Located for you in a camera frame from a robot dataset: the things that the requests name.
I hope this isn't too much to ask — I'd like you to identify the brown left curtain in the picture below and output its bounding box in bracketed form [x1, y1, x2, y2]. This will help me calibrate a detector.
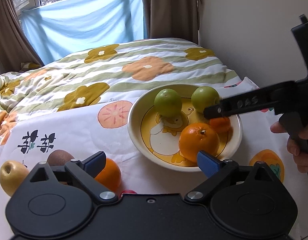
[0, 0, 44, 74]

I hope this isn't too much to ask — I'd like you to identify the person's right hand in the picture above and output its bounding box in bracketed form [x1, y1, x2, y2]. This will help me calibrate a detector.
[270, 122, 308, 173]

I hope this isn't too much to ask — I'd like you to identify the large orange back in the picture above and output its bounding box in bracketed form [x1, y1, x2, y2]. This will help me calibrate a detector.
[179, 122, 220, 163]

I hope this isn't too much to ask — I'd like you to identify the red cherry tomato left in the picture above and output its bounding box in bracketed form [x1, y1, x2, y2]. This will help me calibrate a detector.
[121, 190, 137, 194]

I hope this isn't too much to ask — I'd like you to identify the white persimmon print cloth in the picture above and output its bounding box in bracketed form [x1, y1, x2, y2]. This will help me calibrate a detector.
[0, 76, 308, 240]

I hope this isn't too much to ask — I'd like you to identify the light blue window cloth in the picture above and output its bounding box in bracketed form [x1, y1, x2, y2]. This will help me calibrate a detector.
[21, 0, 147, 64]

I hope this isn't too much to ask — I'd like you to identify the green fruit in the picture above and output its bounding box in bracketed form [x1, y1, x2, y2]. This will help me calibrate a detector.
[154, 88, 182, 118]
[191, 86, 220, 114]

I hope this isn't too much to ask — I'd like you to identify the brown right curtain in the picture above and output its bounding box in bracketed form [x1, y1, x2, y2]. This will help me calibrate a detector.
[143, 0, 199, 44]

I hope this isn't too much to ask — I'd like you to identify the yellow apple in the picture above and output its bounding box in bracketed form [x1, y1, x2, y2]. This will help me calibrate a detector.
[0, 160, 29, 197]

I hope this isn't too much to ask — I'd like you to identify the large orange front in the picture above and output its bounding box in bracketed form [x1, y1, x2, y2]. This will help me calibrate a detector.
[95, 158, 121, 192]

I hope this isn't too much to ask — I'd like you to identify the brown curtain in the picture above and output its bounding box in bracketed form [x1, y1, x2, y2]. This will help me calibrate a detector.
[143, 0, 199, 44]
[0, 0, 44, 74]

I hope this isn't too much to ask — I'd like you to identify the brown kiwi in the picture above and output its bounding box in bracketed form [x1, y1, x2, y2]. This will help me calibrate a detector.
[47, 150, 74, 166]

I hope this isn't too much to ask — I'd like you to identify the small mandarin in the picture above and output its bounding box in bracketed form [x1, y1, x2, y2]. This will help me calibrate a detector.
[209, 117, 231, 133]

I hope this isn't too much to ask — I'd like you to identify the yellow cartoon bowl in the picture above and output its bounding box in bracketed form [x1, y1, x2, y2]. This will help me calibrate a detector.
[127, 84, 243, 172]

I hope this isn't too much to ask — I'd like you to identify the large orange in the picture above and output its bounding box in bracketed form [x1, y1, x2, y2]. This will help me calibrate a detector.
[179, 122, 220, 163]
[95, 158, 121, 192]

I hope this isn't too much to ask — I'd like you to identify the floral striped quilt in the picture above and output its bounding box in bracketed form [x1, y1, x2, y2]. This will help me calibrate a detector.
[0, 38, 240, 145]

